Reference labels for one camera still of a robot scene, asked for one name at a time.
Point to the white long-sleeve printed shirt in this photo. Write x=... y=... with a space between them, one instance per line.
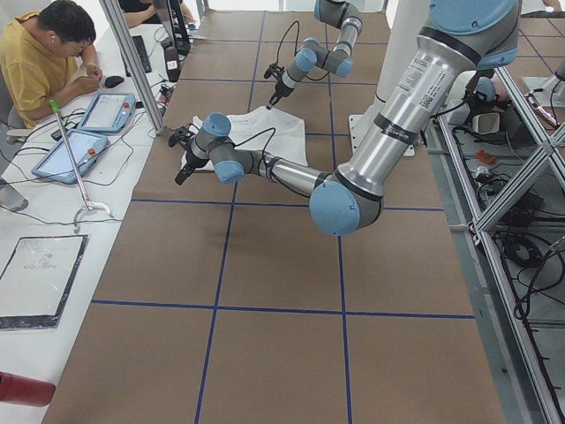
x=269 y=134

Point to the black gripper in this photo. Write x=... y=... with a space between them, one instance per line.
x=191 y=158
x=280 y=90

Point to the grey aluminium frame post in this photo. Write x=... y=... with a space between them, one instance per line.
x=125 y=43

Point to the red fire extinguisher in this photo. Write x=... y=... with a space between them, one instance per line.
x=21 y=390

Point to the black computer mouse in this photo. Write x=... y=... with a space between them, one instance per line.
x=113 y=81

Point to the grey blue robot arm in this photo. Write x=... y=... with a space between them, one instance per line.
x=431 y=44
x=312 y=53

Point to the silver foil tray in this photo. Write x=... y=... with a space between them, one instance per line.
x=37 y=280

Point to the man in yellow shirt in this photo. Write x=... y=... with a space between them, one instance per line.
x=49 y=55

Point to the silver reacher grabber stick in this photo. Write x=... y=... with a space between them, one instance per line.
x=89 y=205

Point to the upper blue teach pendant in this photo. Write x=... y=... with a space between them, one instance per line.
x=108 y=113

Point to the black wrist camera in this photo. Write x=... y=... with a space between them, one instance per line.
x=274 y=70
x=181 y=136

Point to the black keyboard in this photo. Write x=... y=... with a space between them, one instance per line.
x=140 y=47

